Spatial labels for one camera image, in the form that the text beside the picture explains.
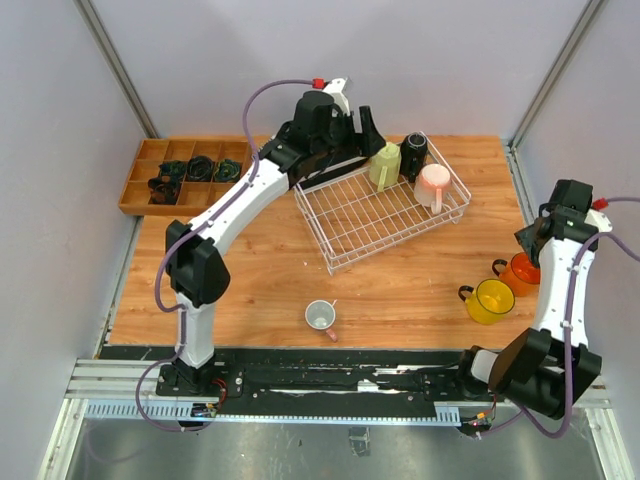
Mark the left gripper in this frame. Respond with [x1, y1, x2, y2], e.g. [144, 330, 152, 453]
[313, 106, 386, 159]

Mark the pale green mug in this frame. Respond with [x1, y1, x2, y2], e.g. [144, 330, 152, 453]
[369, 142, 401, 192]

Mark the orange glass mug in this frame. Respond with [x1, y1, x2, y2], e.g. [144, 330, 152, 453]
[491, 252, 541, 297]

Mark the black mug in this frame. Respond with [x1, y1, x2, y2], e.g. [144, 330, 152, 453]
[400, 132, 428, 183]

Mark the pink mug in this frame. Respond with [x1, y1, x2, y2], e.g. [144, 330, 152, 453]
[414, 163, 451, 214]

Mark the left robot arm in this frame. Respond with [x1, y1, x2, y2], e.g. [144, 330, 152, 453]
[160, 78, 385, 396]

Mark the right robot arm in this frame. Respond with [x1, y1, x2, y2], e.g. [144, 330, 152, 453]
[452, 179, 612, 420]

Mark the black folded cloth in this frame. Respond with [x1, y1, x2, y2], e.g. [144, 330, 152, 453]
[289, 152, 368, 190]

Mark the yellow glass mug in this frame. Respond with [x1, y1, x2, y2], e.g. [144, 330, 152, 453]
[458, 279, 515, 325]

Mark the dark rolled sock right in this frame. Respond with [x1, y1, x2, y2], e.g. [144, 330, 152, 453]
[213, 158, 242, 183]

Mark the dark rolled sock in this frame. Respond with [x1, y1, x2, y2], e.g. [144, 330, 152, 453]
[185, 155, 215, 182]
[213, 158, 242, 183]
[159, 160, 187, 179]

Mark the dark rolled sock middle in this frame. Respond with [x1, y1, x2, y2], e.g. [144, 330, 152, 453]
[185, 155, 215, 182]

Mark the black rolled sock lower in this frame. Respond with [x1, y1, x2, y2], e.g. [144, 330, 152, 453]
[147, 176, 181, 205]

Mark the white wire dish rack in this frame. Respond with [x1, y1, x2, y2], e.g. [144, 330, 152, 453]
[293, 140, 471, 274]

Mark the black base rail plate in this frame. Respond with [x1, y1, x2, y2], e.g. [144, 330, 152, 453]
[155, 347, 493, 402]

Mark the small white pink-handled cup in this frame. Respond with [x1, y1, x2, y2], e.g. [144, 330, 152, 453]
[304, 300, 338, 342]

